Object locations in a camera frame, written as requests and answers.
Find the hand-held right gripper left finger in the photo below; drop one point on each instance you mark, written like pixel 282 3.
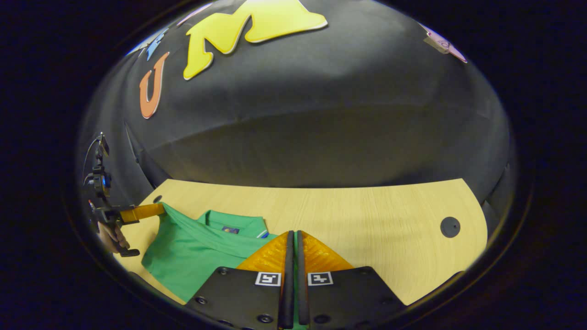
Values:
pixel 286 293

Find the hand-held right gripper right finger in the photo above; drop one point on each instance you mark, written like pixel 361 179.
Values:
pixel 301 298

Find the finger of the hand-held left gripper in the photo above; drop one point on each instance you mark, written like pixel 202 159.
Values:
pixel 142 211

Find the green T-shirt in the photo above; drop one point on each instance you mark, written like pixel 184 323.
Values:
pixel 192 256

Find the black backdrop cloth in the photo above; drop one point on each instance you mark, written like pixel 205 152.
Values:
pixel 321 114

